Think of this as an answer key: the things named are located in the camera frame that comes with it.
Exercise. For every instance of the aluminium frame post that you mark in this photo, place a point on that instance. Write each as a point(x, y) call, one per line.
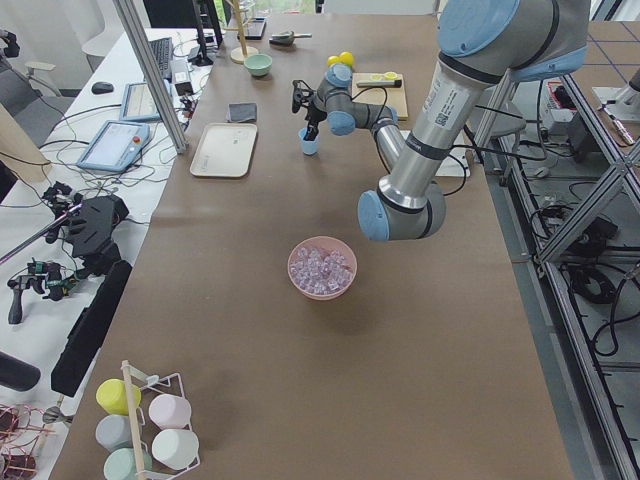
point(136, 34)

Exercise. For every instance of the black knife on board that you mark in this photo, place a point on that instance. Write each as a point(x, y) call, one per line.
point(394, 83)

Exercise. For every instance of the black keyboard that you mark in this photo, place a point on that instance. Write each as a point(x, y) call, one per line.
point(162, 50)

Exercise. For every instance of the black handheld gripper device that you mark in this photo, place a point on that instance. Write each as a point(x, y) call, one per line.
point(46, 279)

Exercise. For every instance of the mint green bowl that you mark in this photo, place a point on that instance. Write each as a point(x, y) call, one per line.
point(258, 65)

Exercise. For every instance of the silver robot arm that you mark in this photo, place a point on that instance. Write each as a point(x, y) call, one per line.
point(480, 42)

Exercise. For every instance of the pink ribbed bowl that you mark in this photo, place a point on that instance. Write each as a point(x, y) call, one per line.
point(327, 243)

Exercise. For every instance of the blue teach pendant tablet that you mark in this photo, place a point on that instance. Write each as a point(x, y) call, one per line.
point(115, 147)

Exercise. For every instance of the metal ice scoop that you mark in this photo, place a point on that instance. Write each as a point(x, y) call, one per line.
point(287, 38)

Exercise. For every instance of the white wire cup rack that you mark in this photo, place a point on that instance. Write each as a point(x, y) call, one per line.
point(141, 389)

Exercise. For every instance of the clear ice cubes pile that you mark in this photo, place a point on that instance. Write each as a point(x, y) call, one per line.
point(320, 271)

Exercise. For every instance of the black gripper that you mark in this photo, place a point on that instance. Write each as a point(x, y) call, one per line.
point(314, 113)

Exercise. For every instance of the white cup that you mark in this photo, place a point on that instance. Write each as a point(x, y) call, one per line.
point(175, 448)

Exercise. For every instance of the beige plastic tray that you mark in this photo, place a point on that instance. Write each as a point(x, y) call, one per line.
point(224, 150)

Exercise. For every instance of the black computer mouse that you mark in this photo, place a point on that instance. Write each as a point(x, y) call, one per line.
point(99, 88)

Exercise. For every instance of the light blue cup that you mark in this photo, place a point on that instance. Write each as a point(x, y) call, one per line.
point(308, 147)

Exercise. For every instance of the wooden mug tree stand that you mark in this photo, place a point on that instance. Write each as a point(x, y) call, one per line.
point(240, 54)

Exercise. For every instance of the yellow cup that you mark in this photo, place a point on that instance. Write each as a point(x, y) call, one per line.
point(111, 397)

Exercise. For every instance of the wooden cutting board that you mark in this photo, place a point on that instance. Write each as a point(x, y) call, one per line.
point(392, 97)

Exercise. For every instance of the pink cup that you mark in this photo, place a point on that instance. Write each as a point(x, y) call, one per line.
point(170, 411)

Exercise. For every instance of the grey folded cloth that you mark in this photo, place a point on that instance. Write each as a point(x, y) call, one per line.
point(245, 112)

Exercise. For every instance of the grey cup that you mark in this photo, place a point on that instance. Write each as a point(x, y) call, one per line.
point(113, 432)

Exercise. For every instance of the yellow lemon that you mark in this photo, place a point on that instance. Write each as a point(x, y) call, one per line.
point(332, 60)
point(346, 58)

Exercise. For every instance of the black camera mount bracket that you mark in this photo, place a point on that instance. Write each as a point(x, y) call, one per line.
point(302, 95)

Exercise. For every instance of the mint green cup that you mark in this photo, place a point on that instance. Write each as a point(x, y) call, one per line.
point(120, 465)

